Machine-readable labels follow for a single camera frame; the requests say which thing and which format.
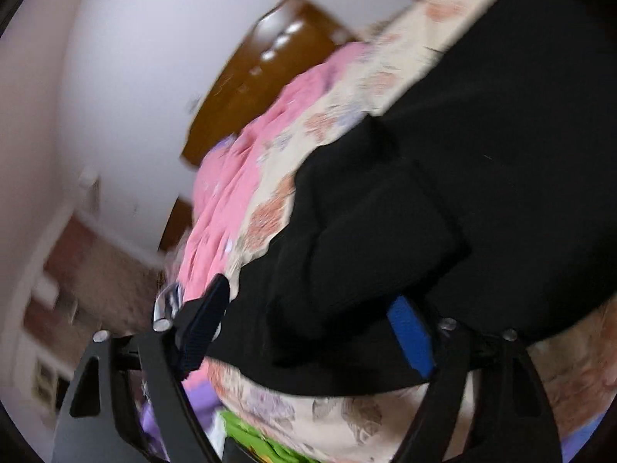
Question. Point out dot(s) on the grey striped cloth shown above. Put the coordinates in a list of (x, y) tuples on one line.
[(166, 299)]

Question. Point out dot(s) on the green printed cloth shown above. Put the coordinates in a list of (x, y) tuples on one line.
[(250, 439)]

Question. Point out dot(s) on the floral bed sheet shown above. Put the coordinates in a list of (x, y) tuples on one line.
[(337, 415)]

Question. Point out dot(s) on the red-brown curtain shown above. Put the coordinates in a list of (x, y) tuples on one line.
[(96, 275)]

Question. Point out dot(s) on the pink quilt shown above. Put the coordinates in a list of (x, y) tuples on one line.
[(231, 212)]

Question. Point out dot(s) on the white air conditioner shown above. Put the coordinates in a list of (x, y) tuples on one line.
[(89, 185)]

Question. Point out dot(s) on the purple cloth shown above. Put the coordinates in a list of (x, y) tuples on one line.
[(202, 400)]

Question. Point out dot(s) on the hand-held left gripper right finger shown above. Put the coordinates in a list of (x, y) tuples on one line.
[(409, 337)]

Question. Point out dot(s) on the black pants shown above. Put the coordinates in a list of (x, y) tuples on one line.
[(434, 154)]

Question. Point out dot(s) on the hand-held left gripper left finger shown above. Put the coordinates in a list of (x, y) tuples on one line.
[(205, 320)]

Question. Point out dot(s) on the wooden headboard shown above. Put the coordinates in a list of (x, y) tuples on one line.
[(270, 67)]

